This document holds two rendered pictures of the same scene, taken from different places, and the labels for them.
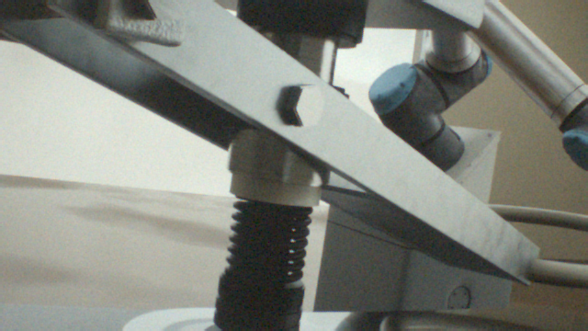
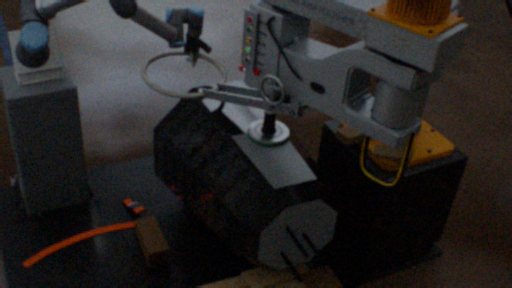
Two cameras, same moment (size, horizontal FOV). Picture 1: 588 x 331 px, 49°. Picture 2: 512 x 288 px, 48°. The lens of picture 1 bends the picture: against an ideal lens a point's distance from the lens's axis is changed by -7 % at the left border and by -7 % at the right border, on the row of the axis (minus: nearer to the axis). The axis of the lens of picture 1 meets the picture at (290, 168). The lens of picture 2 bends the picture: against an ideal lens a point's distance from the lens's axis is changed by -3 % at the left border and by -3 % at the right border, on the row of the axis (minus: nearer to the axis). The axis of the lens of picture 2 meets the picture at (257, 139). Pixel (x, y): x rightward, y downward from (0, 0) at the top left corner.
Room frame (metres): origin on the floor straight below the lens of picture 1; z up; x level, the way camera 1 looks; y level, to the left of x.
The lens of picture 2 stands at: (0.68, 2.55, 2.51)
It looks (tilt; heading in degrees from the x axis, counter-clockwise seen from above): 34 degrees down; 268
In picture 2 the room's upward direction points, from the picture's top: 5 degrees clockwise
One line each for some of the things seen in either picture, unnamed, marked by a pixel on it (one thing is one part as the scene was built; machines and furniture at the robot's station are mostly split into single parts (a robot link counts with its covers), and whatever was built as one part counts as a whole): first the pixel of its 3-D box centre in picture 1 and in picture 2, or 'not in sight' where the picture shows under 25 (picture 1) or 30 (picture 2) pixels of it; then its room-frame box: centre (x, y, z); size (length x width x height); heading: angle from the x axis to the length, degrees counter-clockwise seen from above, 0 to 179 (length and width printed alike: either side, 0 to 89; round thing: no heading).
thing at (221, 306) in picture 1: (258, 306); not in sight; (0.53, 0.01, 0.88); 0.07 x 0.07 x 0.01
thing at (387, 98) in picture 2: not in sight; (397, 97); (0.04, 0.44, 1.34); 0.19 x 0.19 x 0.20
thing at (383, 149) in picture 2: not in sight; (392, 152); (-0.12, 0.06, 0.80); 0.20 x 0.10 x 0.05; 155
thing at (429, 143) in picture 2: not in sight; (396, 135); (-0.19, -0.16, 0.76); 0.49 x 0.49 x 0.05; 27
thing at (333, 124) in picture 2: not in sight; (382, 190); (-0.19, -0.16, 0.37); 0.66 x 0.66 x 0.74; 27
